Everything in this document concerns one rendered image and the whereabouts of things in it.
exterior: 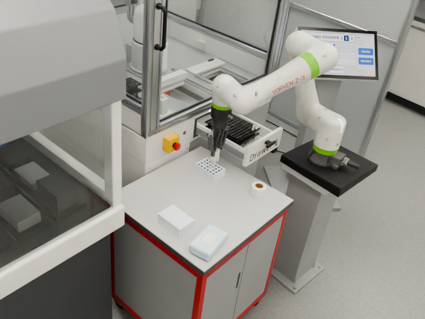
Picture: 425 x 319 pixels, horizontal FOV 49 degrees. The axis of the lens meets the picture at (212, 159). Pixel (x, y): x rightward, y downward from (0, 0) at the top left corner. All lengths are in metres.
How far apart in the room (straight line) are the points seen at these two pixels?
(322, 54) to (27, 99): 1.20
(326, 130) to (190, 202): 0.74
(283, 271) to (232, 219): 0.91
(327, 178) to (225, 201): 0.52
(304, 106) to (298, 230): 0.69
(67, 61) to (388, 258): 2.45
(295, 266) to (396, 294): 0.64
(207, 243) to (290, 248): 0.96
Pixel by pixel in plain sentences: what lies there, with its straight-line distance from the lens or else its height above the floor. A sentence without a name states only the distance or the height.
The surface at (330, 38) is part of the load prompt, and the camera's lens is 3.02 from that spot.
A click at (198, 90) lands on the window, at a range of 2.28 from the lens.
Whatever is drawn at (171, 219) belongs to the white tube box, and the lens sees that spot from 1.89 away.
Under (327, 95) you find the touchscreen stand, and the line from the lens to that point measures 3.14.
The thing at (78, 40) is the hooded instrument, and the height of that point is 1.58.
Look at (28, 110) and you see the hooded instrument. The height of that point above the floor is 1.44.
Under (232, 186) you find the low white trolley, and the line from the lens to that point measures 2.18.
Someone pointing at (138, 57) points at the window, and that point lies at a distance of 2.01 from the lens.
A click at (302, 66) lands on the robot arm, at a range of 1.97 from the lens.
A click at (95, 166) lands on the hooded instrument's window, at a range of 1.61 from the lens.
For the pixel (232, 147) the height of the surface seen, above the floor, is 0.87.
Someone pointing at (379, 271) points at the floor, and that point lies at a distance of 3.14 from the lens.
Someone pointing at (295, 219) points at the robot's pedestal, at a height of 0.44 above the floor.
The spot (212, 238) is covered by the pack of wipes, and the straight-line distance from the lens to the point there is 1.84.
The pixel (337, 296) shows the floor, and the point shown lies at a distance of 2.88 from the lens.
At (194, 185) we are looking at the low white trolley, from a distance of 2.16.
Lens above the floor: 2.09
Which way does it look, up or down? 35 degrees down
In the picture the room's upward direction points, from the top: 8 degrees clockwise
